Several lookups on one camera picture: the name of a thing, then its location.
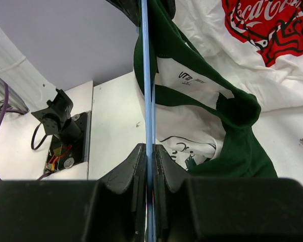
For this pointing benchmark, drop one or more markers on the green and white raglan t-shirt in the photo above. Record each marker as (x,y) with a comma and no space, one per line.
(198,112)

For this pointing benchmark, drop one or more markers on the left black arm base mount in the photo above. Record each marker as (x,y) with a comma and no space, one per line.
(69,134)

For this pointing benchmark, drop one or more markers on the white Coca-Cola t-shirt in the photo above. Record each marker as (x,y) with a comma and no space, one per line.
(257,46)

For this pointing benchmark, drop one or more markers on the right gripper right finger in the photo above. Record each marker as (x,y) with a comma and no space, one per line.
(167,173)

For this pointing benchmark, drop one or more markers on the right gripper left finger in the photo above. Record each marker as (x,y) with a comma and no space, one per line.
(119,179)

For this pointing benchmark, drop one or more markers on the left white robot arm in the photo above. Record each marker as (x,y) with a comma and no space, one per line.
(51,45)

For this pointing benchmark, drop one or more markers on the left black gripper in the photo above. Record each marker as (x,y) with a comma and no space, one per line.
(130,8)

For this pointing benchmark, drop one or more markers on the light blue wire hanger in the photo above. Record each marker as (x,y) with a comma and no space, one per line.
(151,231)

